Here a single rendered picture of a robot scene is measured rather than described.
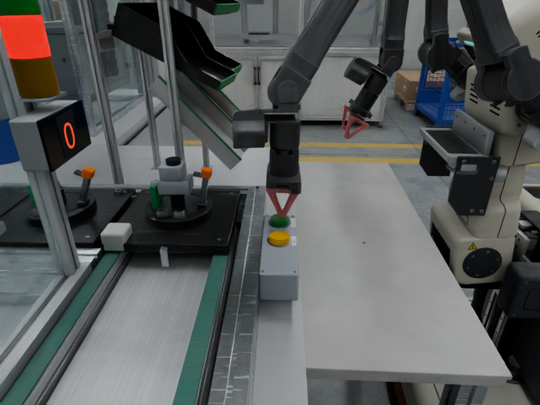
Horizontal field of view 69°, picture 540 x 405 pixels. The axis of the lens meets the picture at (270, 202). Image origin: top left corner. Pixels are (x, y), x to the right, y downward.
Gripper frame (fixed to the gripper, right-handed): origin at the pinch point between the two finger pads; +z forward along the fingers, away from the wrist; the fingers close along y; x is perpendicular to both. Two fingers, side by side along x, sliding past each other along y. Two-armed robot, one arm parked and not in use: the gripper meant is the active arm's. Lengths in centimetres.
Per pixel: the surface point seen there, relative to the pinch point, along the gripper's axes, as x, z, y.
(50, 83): -31.9, -28.6, 18.8
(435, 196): 123, 95, -211
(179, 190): -20.8, -5.0, 0.8
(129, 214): -32.6, 1.9, -0.9
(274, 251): -1.4, 2.5, 10.6
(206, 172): -15.5, -8.4, -0.4
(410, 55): 277, 55, -847
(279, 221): -0.6, 1.2, 1.5
